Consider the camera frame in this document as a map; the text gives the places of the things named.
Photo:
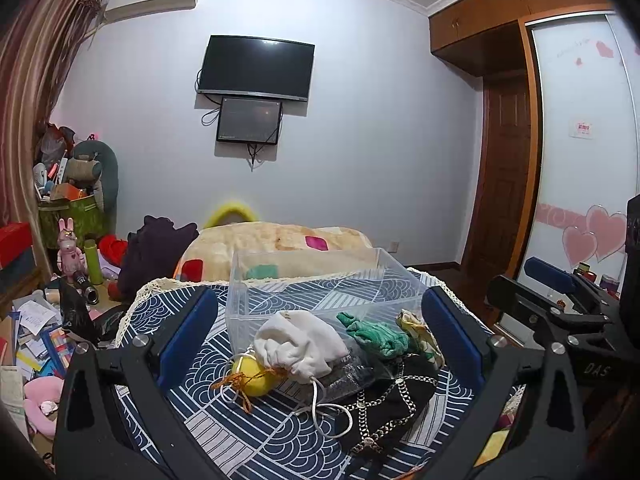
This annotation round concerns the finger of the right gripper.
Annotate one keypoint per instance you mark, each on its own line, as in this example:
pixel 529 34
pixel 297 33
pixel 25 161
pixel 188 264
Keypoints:
pixel 532 309
pixel 550 274

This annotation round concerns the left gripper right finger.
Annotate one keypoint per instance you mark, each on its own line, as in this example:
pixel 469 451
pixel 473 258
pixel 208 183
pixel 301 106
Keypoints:
pixel 548 438

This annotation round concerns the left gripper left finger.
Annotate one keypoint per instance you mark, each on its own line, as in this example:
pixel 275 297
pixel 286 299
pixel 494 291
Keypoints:
pixel 92 440

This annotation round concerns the cartoon print cream cloth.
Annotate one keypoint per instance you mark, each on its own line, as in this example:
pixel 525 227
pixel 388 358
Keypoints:
pixel 421 339

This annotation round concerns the green knitted cloth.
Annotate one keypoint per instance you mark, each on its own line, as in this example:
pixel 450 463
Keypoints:
pixel 376 338

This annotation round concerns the yellow soft ball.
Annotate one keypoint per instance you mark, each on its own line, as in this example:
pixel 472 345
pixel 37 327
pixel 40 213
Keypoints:
pixel 251 378

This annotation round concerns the white drawstring pouch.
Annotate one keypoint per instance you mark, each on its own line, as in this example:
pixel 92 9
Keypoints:
pixel 300 343

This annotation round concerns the wooden room door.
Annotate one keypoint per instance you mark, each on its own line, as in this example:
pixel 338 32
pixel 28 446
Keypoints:
pixel 500 188

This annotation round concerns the pink plush on floor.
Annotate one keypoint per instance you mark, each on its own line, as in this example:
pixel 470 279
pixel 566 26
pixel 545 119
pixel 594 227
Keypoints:
pixel 42 396

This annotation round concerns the pink bunny plush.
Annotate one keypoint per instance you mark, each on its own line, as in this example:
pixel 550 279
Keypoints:
pixel 71 259

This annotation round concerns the blue white patterned tablecloth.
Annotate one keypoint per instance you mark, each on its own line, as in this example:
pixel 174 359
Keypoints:
pixel 275 441

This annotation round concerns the green bottle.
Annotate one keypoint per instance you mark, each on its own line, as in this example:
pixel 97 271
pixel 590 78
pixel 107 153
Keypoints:
pixel 93 262

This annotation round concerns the red plush cushion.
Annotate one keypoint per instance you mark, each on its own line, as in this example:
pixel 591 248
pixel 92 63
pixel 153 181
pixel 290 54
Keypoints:
pixel 113 249

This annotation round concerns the dark purple cloth pile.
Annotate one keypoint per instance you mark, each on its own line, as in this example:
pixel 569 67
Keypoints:
pixel 153 252

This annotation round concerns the clear plastic storage box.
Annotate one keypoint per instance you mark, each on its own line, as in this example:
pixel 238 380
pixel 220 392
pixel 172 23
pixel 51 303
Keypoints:
pixel 367 283

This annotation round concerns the red box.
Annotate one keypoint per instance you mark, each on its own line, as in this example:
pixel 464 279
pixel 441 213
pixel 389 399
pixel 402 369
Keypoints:
pixel 15 238

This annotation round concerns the beige plush blanket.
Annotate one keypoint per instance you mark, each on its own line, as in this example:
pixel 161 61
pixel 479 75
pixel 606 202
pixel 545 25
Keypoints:
pixel 209 257

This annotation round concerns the white sliding wardrobe door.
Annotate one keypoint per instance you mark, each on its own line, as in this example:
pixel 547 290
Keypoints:
pixel 588 76

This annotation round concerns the grey green plush toy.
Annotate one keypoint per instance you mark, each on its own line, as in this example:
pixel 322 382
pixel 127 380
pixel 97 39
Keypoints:
pixel 93 164

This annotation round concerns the brown wooden wardrobe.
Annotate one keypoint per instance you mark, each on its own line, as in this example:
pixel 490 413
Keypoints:
pixel 488 39

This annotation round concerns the striped brown curtain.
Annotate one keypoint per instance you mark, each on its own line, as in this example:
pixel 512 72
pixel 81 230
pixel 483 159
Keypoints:
pixel 39 42

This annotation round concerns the black bag with chain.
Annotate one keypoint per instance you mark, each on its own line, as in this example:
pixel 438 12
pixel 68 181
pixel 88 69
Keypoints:
pixel 376 418

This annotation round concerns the small wall monitor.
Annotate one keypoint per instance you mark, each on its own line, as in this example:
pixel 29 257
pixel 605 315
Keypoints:
pixel 249 121

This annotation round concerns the large wall television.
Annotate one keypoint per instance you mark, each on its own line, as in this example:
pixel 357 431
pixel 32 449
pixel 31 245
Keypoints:
pixel 259 67

